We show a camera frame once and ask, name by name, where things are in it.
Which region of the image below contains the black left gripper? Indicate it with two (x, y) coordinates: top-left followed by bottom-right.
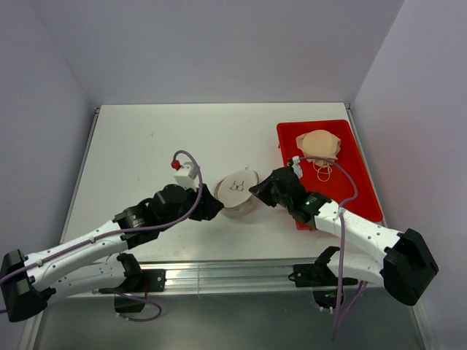
(159, 181), (223, 231)

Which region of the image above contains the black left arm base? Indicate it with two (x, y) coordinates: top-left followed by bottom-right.
(98, 268), (166, 322)

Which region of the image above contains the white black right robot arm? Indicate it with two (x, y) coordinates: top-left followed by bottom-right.
(249, 166), (439, 306)

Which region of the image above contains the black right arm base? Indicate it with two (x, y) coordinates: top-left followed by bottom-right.
(288, 260), (338, 311)

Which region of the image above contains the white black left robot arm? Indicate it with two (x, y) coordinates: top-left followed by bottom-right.
(1, 184), (223, 322)

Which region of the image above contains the beige bra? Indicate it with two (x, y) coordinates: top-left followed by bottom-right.
(296, 129), (341, 182)

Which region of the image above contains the red plastic tray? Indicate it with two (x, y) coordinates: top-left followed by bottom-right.
(277, 120), (383, 222)

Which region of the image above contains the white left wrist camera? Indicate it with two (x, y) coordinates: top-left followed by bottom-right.
(171, 160), (198, 190)

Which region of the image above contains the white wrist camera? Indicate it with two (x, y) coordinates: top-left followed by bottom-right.
(171, 160), (198, 190)
(287, 156), (303, 179)

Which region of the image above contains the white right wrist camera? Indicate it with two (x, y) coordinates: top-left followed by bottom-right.
(287, 156), (303, 179)

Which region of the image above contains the aluminium mounting rail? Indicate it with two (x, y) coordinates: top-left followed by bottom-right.
(69, 259), (420, 298)

